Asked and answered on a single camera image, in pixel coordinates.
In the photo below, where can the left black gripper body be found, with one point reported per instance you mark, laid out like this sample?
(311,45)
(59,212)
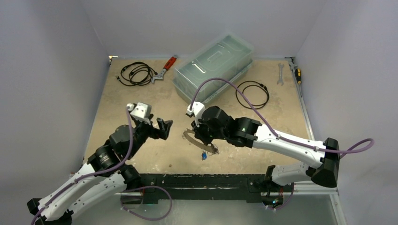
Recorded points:
(143,131)

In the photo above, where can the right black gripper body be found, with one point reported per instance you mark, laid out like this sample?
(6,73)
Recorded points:
(199,133)

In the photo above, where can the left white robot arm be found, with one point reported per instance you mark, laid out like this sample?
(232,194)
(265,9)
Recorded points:
(104,174)

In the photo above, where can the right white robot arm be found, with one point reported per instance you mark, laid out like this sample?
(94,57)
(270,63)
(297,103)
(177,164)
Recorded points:
(318,161)

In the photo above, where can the clear plastic storage box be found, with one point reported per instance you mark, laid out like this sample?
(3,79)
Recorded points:
(202,75)

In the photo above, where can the silver open-end spanner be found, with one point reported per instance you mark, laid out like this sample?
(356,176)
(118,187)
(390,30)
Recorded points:
(280,77)

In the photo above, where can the yellow black screwdriver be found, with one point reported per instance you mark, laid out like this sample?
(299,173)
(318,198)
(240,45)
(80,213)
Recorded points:
(298,76)

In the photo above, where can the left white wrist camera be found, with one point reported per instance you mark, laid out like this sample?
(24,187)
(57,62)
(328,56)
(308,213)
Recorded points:
(140,112)

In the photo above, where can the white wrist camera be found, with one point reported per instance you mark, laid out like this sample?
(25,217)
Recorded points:
(195,110)
(140,112)

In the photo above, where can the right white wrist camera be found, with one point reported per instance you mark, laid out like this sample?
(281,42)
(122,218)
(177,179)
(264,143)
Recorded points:
(195,110)

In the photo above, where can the red handled adjustable wrench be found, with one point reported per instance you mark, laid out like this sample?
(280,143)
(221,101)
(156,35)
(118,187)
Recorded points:
(166,67)

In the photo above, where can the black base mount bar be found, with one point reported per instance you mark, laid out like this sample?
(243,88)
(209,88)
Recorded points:
(252,188)

